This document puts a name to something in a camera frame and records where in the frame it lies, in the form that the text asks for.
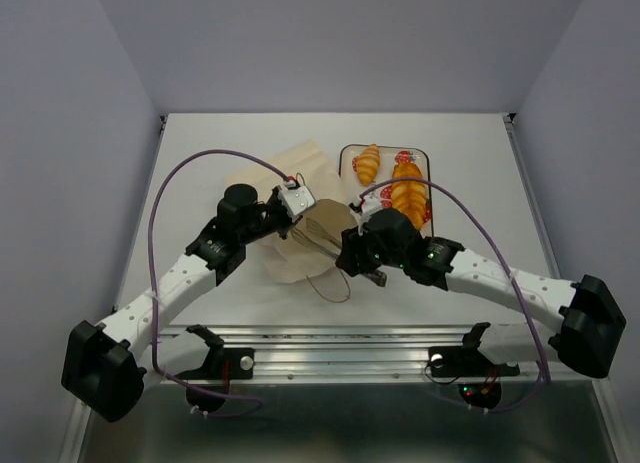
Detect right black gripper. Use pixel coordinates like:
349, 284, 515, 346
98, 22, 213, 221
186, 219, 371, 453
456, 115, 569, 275
334, 221, 407, 277

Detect fake twisted bread loaf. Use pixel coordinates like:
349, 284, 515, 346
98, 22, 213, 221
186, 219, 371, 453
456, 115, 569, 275
391, 162, 428, 231

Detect beige paper bag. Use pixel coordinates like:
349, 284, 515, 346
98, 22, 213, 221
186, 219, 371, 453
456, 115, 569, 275
257, 140, 355, 303

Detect fake croissant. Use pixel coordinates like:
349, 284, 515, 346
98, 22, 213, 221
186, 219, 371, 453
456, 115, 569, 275
353, 144, 380, 186

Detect metal tongs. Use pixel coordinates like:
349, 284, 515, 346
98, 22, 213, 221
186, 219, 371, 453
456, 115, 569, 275
289, 218, 342, 261

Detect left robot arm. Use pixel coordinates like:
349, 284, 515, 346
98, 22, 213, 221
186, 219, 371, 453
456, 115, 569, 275
61, 180, 316, 422

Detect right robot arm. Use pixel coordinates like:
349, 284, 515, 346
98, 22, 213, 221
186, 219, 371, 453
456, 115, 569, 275
336, 208, 626, 379

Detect strawberry print tray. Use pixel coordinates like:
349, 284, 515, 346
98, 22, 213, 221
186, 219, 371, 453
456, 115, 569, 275
339, 144, 433, 236

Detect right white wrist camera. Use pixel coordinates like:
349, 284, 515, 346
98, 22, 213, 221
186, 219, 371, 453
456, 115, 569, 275
349, 193, 383, 224

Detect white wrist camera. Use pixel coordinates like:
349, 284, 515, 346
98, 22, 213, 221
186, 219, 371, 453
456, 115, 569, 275
277, 185, 317, 223
349, 193, 383, 224

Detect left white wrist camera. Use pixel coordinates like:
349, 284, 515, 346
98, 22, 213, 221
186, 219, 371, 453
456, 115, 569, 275
277, 185, 317, 223

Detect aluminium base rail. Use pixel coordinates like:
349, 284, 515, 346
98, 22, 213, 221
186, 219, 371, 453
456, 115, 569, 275
154, 325, 611, 384

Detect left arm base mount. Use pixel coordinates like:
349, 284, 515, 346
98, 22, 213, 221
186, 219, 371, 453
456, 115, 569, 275
179, 325, 255, 417

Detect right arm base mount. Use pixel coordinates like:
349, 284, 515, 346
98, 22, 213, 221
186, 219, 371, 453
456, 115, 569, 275
423, 346, 520, 411

